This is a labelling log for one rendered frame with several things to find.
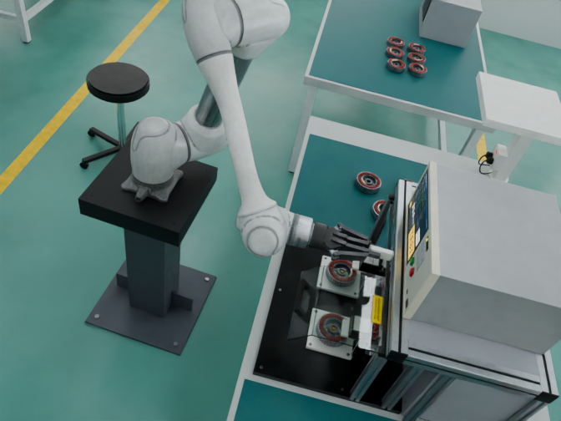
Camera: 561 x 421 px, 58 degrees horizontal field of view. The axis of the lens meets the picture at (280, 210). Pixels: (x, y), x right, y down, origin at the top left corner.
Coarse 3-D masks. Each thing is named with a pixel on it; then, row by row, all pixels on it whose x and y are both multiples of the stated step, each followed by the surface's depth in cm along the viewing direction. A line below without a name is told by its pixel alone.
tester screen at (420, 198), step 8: (424, 176) 153; (424, 184) 151; (416, 192) 158; (424, 192) 148; (416, 200) 156; (424, 200) 146; (416, 208) 153; (424, 208) 144; (408, 216) 160; (416, 216) 150; (424, 216) 141; (408, 224) 157; (424, 224) 139; (408, 232) 154; (424, 232) 137
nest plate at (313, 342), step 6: (312, 336) 165; (306, 342) 164; (312, 342) 164; (318, 342) 164; (312, 348) 162; (318, 348) 163; (324, 348) 163; (330, 348) 163; (336, 348) 164; (342, 348) 164; (348, 348) 164; (330, 354) 163; (336, 354) 162; (342, 354) 163; (348, 354) 163
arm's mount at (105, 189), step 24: (120, 168) 196; (192, 168) 204; (216, 168) 206; (96, 192) 185; (120, 192) 187; (192, 192) 194; (96, 216) 186; (120, 216) 182; (144, 216) 181; (168, 216) 183; (192, 216) 191; (168, 240) 184
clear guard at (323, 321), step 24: (312, 288) 146; (336, 288) 145; (360, 288) 146; (384, 288) 148; (312, 312) 139; (336, 312) 139; (360, 312) 141; (384, 312) 142; (288, 336) 138; (336, 336) 134; (360, 336) 135; (384, 336) 137
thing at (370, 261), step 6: (366, 258) 174; (372, 258) 174; (354, 264) 176; (360, 264) 175; (366, 264) 172; (372, 264) 172; (378, 264) 173; (360, 270) 174; (366, 270) 174; (372, 270) 174; (378, 270) 174
